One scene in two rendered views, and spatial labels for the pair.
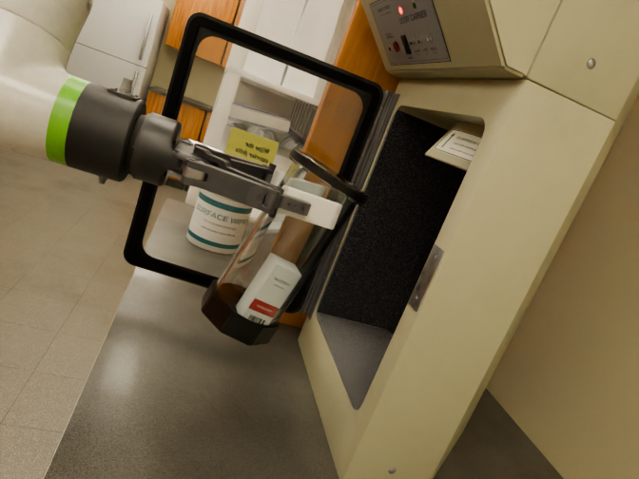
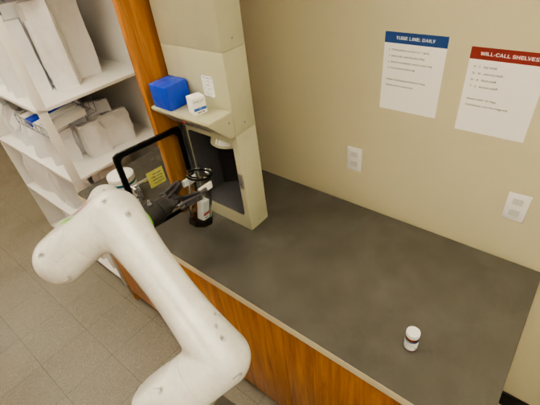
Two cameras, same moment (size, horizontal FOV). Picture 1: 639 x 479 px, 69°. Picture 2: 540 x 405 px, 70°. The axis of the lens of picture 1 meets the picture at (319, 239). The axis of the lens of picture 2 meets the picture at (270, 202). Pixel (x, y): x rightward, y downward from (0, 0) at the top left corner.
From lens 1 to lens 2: 113 cm
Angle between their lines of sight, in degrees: 36
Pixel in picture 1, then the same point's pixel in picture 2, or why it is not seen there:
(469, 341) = (256, 184)
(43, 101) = not seen: hidden behind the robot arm
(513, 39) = (230, 134)
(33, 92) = not seen: hidden behind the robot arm
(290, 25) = (30, 54)
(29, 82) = not seen: hidden behind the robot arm
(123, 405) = (199, 259)
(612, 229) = (262, 104)
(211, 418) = (216, 243)
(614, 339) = (282, 137)
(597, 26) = (241, 116)
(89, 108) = (153, 214)
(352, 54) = (157, 120)
